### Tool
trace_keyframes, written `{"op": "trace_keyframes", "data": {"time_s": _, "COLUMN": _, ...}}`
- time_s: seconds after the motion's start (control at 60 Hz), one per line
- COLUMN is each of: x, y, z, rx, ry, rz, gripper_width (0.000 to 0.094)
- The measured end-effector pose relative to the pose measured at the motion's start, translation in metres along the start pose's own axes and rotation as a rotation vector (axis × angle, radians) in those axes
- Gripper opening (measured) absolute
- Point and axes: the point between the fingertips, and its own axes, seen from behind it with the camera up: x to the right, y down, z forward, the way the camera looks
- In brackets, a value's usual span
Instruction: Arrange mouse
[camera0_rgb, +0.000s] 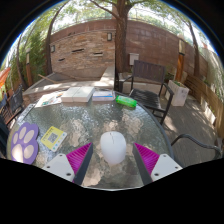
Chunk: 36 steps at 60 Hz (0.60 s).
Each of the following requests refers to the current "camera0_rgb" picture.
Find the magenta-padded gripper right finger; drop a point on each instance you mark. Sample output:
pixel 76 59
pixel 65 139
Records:
pixel 165 165

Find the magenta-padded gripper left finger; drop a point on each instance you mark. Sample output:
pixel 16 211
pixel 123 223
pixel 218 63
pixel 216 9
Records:
pixel 60 165

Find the white computer mouse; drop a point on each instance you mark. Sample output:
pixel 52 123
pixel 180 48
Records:
pixel 113 148

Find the purple paw-shaped mouse pad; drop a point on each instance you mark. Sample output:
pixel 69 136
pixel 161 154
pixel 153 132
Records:
pixel 18 155

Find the yellow card with code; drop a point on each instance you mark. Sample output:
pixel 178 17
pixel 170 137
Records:
pixel 53 138

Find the black metal armchair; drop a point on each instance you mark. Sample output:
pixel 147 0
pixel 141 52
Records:
pixel 196 140

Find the white licence plate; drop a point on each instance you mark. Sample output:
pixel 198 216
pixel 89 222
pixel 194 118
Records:
pixel 26 112

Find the white planter box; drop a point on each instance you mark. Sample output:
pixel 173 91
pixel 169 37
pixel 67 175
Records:
pixel 178 93

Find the large white flat box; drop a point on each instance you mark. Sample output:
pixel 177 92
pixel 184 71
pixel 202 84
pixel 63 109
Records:
pixel 78 94

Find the green packet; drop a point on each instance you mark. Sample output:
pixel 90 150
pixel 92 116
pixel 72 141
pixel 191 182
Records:
pixel 126 101

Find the wooden slat fence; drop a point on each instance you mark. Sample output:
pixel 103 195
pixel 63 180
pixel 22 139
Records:
pixel 208 100

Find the black mesh chair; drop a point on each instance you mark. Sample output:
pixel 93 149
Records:
pixel 16 100

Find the small white blue box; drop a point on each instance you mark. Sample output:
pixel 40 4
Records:
pixel 103 95

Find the stone raised bed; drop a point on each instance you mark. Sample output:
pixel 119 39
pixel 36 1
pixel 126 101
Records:
pixel 66 80

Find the dark wooden slatted chair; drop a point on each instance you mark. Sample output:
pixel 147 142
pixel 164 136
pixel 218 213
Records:
pixel 148 71

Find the orange umbrella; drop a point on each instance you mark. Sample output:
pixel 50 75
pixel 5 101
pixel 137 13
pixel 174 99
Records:
pixel 4 77

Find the large tree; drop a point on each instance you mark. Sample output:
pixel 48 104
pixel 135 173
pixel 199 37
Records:
pixel 120 40

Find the wooden post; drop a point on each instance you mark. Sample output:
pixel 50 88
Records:
pixel 180 63

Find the grey electrical wall box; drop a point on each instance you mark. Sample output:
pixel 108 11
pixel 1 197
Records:
pixel 134 59

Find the wall lamp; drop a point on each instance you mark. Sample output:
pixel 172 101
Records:
pixel 52 48
pixel 109 36

